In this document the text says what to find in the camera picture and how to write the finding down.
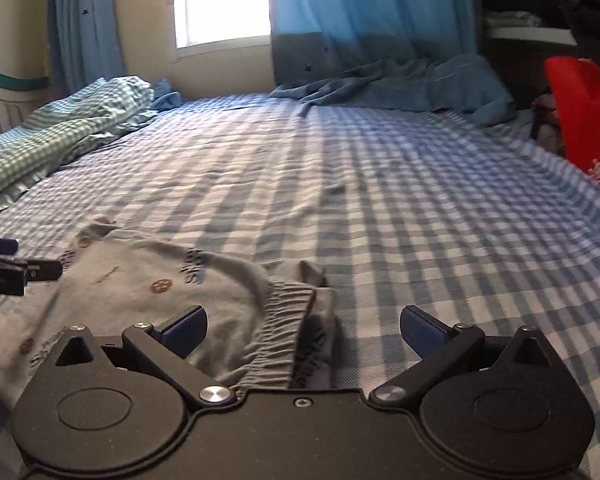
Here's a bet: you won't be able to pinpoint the bright window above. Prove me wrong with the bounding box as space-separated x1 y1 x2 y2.
170 0 273 51

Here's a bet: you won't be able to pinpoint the white shelf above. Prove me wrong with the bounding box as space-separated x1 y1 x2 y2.
482 26 581 47

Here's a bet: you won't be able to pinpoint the blue star curtain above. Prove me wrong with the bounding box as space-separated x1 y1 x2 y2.
269 0 481 88

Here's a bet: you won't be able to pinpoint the plain blue curtain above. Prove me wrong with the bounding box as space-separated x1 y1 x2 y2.
46 0 127 97

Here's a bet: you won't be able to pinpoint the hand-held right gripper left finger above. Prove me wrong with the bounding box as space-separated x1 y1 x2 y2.
55 305 237 408

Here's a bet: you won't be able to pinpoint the red printed bag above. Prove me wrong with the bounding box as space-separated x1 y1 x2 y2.
544 56 600 198

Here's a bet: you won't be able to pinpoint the blue-grey crumpled cloth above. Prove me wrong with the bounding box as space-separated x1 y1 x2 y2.
269 53 518 128

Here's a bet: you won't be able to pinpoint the teal bed rail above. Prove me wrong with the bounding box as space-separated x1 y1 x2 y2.
0 66 50 92

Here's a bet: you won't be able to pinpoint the pile of mixed clothes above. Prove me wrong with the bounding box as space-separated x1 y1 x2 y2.
529 91 567 157

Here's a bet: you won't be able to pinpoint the grey printed pants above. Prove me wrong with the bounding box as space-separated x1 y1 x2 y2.
0 214 339 411

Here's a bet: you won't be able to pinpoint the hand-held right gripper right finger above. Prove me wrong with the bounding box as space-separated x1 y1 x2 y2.
369 305 551 407

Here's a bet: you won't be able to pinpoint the blue checked bed sheet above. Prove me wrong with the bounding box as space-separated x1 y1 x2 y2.
0 91 600 480

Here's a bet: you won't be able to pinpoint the small blue cloth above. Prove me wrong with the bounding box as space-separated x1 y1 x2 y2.
150 77 183 111

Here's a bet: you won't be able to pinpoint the green checked pillow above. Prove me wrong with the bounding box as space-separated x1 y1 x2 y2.
0 76 157 211

